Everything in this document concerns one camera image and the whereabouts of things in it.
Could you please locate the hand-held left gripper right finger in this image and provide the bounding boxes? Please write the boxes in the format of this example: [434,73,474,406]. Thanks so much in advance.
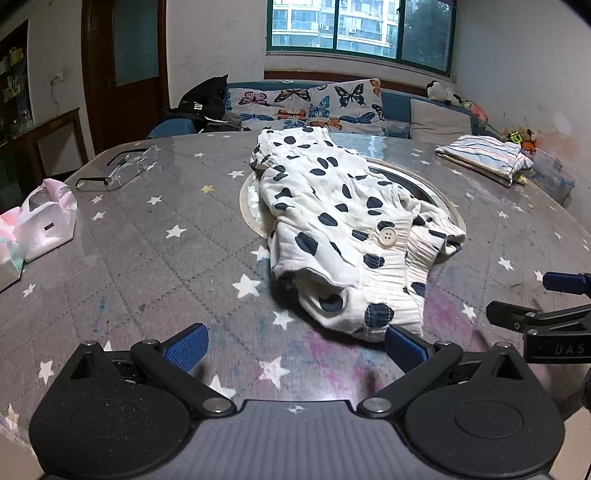
[358,324,527,418]

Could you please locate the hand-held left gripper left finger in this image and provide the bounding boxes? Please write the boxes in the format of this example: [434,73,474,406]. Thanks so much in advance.
[68,323,237,418]

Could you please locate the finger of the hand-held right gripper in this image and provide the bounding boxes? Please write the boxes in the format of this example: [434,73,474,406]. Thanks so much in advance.
[486,300,591,334]
[542,271,591,295]

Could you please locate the white navy polka dot garment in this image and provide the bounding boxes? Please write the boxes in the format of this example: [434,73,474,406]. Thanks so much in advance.
[249,127,467,344]

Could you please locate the dark clothes pile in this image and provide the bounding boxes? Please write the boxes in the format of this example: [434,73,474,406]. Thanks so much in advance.
[161,107,244,134]

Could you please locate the grey star print tablecloth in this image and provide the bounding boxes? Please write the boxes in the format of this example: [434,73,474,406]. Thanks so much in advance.
[0,131,591,462]

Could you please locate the clear plastic storage box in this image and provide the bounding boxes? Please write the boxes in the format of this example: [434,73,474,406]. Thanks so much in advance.
[526,150,577,206]

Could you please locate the colourful plush toys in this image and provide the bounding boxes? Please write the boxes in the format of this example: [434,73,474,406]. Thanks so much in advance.
[501,127,539,154]

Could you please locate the folded striped cloth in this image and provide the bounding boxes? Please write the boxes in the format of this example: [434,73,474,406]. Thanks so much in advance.
[434,135,535,188]

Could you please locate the white pink handbag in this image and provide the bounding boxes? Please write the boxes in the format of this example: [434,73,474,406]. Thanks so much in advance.
[16,179,78,263]

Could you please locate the pink plush toy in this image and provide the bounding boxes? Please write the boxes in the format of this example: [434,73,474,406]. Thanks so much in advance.
[462,99,489,123]

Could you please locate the clear safety glasses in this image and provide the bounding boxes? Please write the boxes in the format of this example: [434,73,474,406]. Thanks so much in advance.
[75,144,160,191]

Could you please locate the pastel gift bag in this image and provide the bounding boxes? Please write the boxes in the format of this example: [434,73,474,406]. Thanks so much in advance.
[0,208,26,292]

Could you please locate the grey cushion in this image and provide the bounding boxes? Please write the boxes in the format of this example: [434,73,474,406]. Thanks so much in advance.
[409,98,472,144]

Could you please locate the panda plush toy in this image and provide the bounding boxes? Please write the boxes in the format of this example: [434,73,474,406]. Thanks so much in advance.
[426,80,462,103]

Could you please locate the blue sofa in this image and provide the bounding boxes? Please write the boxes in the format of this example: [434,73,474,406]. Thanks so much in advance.
[148,80,578,208]

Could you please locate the butterfly print pillow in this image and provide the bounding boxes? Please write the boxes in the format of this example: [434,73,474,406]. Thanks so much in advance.
[225,87,324,132]
[307,78,386,137]

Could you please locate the black bag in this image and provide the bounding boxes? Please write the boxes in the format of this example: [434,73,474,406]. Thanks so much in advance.
[179,74,230,117]

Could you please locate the brown wooden side table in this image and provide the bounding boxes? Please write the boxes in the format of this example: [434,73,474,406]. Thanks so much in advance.
[0,108,88,199]

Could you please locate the brown wooden door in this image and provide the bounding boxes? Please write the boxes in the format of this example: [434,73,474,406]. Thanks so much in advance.
[82,0,169,155]

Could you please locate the dark shelf cabinet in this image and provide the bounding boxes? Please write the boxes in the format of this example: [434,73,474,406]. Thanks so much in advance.
[0,18,35,148]

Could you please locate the green framed window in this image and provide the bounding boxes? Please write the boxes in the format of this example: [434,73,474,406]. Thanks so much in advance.
[267,0,455,75]

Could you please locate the brown wooden back rail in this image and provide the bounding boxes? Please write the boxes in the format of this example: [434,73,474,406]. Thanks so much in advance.
[264,70,428,97]

